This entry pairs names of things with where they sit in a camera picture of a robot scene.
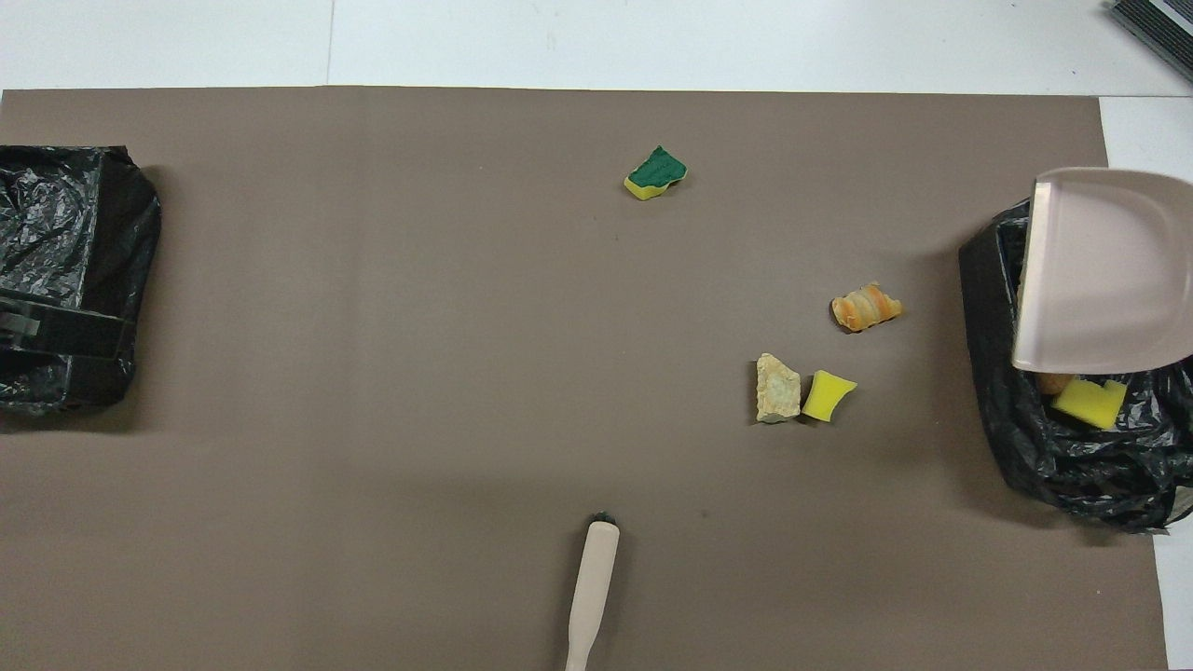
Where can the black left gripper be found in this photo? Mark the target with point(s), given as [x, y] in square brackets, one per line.
[75, 334]

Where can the beige hand brush black bristles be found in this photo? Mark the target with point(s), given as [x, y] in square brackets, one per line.
[593, 578]

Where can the green and yellow sponge piece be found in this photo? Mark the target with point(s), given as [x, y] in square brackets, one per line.
[657, 172]

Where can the pale crusty bread chunk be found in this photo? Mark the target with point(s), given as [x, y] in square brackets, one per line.
[777, 389]

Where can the curved yellow sponge piece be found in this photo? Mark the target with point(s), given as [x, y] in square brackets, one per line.
[827, 395]

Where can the long orange croissant piece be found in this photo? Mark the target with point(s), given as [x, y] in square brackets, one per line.
[865, 308]

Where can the oval brown bread roll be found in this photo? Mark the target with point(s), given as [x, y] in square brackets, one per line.
[1053, 383]

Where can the notched yellow sponge piece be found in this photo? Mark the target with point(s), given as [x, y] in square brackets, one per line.
[1089, 402]

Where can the beige plastic dustpan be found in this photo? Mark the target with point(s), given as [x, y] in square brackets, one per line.
[1109, 270]

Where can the bin lined with black bag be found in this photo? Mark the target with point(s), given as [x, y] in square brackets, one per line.
[65, 214]
[1072, 466]

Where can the brown paper table mat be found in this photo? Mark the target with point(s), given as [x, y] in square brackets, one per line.
[280, 186]

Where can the dark grey ribbed device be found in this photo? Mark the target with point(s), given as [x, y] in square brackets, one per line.
[1160, 28]

